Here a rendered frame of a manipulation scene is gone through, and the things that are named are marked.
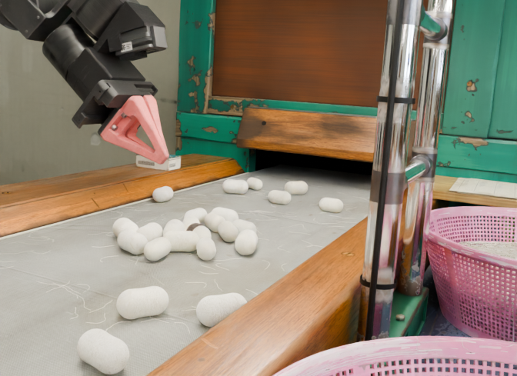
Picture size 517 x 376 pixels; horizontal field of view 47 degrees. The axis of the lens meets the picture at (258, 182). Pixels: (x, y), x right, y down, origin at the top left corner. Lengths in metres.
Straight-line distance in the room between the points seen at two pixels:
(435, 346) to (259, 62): 0.79
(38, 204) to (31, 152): 1.74
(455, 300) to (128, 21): 0.46
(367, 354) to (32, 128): 2.15
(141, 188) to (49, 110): 1.55
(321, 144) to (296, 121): 0.06
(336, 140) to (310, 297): 0.57
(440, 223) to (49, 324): 0.47
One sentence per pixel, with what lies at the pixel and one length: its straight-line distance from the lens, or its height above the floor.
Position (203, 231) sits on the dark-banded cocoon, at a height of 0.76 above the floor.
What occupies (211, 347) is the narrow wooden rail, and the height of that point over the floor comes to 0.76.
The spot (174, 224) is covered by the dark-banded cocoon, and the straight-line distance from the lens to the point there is 0.60.
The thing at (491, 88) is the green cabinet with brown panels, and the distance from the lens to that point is 0.96.
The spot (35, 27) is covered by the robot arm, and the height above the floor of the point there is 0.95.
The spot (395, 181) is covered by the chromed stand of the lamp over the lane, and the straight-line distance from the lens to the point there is 0.41.
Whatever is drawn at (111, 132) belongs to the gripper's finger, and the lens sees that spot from 0.71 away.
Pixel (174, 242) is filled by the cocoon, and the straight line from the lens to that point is 0.57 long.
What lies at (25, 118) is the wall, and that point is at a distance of 2.43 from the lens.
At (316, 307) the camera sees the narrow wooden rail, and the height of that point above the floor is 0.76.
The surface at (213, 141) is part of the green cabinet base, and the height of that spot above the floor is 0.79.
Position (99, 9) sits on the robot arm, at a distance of 0.73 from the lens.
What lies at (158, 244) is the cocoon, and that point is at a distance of 0.54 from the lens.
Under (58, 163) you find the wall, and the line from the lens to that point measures 2.34.
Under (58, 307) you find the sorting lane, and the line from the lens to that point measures 0.45.
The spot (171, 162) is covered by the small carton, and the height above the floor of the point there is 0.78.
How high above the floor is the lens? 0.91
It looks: 10 degrees down
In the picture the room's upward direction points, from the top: 3 degrees clockwise
